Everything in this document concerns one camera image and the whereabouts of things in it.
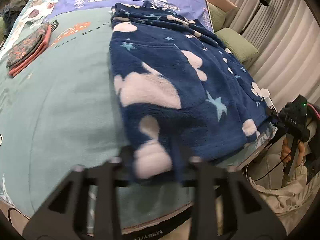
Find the navy fleece mickey pajama top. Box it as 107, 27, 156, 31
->
110, 1, 267, 179

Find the pile of dark clothes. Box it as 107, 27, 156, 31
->
1, 0, 29, 36

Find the person's right hand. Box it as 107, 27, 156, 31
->
280, 138, 305, 167

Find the white power adapter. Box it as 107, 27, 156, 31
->
260, 88, 277, 111

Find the beige padded jacket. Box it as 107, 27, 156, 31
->
246, 114, 320, 234

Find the beige curtain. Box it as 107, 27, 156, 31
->
227, 0, 319, 107

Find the green pillow near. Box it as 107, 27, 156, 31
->
215, 28, 259, 63

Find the green pillow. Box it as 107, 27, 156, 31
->
215, 28, 259, 63
208, 3, 226, 32

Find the black floor lamp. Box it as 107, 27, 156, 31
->
240, 0, 271, 35

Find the green pillow far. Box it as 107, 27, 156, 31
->
208, 3, 226, 32

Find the peach pink pillow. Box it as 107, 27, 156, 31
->
207, 0, 237, 12

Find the folded floral pink cloth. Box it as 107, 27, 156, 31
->
6, 22, 52, 78

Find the white patterned baby cloth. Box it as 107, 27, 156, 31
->
1, 0, 58, 57

